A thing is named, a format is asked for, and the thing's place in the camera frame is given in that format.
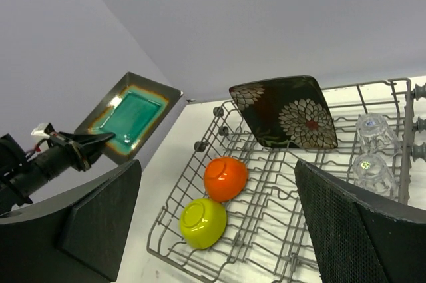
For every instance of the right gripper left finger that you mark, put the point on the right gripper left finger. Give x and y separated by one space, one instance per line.
76 236

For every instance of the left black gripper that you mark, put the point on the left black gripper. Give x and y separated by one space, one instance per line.
55 154

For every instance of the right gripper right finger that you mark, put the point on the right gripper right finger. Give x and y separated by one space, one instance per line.
358 235

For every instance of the teal glazed square plate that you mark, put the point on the teal glazed square plate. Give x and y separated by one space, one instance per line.
132 110

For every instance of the orange bowl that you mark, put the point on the orange bowl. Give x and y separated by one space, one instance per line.
225 178

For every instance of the black floral square plate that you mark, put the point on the black floral square plate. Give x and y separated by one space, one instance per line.
286 112

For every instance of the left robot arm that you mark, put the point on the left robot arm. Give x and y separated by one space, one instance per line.
25 172

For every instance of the clear glass cup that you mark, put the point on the clear glass cup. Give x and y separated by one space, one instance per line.
376 136
372 173

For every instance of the clear glass cup far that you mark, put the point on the clear glass cup far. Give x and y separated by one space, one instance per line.
376 136

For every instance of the yellow-green bowl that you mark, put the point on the yellow-green bowl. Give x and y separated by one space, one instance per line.
202 223

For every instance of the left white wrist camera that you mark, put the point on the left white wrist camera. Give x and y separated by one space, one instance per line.
42 130

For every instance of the grey wire dish rack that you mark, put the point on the grey wire dish rack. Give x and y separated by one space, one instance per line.
266 239

